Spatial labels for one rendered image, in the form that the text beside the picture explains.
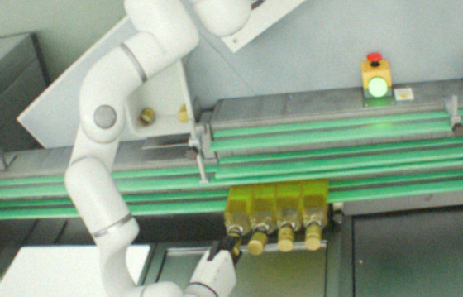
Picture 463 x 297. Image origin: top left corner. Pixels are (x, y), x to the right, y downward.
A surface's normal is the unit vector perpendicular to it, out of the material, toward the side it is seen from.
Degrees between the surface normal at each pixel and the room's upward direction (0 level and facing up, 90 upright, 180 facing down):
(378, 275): 90
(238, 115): 90
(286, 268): 90
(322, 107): 90
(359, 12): 0
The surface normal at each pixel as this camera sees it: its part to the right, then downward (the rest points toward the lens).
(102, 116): 0.42, 0.05
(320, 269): -0.18, -0.86
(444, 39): -0.14, 0.51
